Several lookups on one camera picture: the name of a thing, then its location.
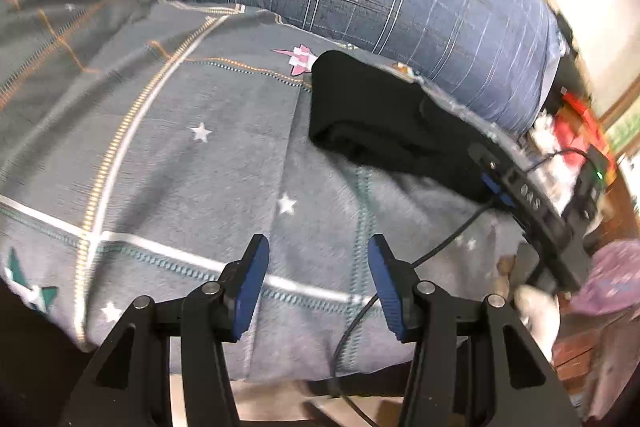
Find black cable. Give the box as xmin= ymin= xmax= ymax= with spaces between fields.
xmin=326 ymin=146 xmax=609 ymax=427

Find red and white clutter pile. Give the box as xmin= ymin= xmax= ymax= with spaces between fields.
xmin=527 ymin=92 xmax=616 ymax=212

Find grey star pattern bedsheet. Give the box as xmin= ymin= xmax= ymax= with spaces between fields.
xmin=1 ymin=0 xmax=522 ymax=381

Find black pants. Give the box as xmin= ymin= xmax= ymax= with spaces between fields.
xmin=309 ymin=51 xmax=508 ymax=202

